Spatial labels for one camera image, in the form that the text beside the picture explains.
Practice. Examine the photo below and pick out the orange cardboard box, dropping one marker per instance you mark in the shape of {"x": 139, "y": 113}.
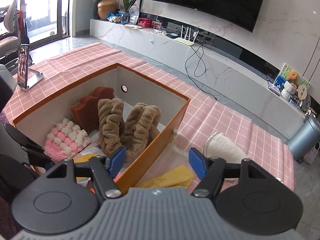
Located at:
{"x": 155, "y": 155}

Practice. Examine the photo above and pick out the tan envelope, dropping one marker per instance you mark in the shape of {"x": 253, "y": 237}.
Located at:
{"x": 132, "y": 26}

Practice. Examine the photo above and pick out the brown plush headband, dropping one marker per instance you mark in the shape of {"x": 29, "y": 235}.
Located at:
{"x": 111, "y": 125}

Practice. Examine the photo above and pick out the blue snack bag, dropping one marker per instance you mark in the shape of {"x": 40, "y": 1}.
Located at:
{"x": 114, "y": 17}

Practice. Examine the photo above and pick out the glass sliding door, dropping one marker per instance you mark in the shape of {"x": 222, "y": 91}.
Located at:
{"x": 40, "y": 10}

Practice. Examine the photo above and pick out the gold acorn vase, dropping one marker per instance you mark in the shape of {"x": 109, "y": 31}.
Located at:
{"x": 107, "y": 9}

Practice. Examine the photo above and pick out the small cow figurine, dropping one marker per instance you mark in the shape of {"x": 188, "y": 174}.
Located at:
{"x": 310, "y": 112}

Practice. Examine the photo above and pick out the pink checked tablecloth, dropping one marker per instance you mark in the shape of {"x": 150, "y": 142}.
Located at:
{"x": 225, "y": 120}

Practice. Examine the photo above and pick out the black curved television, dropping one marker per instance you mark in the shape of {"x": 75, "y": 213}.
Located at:
{"x": 207, "y": 0}

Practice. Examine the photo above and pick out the white marble tv console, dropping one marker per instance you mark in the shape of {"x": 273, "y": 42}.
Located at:
{"x": 225, "y": 65}

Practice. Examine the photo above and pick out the black picture frame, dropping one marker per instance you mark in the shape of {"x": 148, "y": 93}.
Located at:
{"x": 136, "y": 10}

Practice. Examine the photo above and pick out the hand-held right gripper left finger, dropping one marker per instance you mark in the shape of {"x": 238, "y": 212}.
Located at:
{"x": 118, "y": 158}

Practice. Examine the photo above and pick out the red gift box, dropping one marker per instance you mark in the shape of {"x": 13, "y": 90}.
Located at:
{"x": 144, "y": 22}
{"x": 156, "y": 25}

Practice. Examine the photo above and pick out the silver phone stand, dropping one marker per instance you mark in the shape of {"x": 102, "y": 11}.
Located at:
{"x": 33, "y": 78}

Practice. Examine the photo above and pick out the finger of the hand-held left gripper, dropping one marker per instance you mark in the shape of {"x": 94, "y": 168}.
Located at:
{"x": 22, "y": 141}

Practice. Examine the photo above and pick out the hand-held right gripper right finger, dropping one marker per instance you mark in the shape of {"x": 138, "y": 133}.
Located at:
{"x": 197, "y": 162}

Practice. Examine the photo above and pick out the white round hand fan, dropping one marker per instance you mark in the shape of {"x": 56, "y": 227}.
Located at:
{"x": 301, "y": 92}

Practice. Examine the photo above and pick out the small black box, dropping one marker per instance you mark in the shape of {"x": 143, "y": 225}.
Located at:
{"x": 172, "y": 35}

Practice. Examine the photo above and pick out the yellow cloth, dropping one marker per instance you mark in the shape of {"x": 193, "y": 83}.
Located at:
{"x": 175, "y": 176}

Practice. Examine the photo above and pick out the white router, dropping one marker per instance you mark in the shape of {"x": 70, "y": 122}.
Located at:
{"x": 183, "y": 41}

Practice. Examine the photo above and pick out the white knitted pot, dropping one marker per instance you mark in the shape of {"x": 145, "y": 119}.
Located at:
{"x": 288, "y": 90}

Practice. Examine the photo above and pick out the white fleece pad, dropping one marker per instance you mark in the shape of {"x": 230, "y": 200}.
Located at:
{"x": 225, "y": 147}

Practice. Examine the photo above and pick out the smartphone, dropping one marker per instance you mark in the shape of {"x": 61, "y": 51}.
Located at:
{"x": 23, "y": 66}

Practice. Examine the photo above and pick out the office chair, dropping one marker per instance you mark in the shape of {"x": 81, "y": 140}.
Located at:
{"x": 8, "y": 41}

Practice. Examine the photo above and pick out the brown flower-shaped sponge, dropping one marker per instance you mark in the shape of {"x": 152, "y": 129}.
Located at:
{"x": 85, "y": 110}

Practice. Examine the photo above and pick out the brown teddy bear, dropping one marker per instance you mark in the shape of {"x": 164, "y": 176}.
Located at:
{"x": 292, "y": 76}

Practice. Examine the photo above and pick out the grey metal trash can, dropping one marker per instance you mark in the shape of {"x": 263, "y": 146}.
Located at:
{"x": 303, "y": 135}

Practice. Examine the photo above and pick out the decorative plate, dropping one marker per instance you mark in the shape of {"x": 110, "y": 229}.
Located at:
{"x": 307, "y": 102}

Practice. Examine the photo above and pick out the green plant in glass vase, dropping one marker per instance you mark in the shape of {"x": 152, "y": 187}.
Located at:
{"x": 125, "y": 17}

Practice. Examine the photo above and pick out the pink and white knitted hat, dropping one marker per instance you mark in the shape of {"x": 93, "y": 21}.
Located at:
{"x": 65, "y": 140}

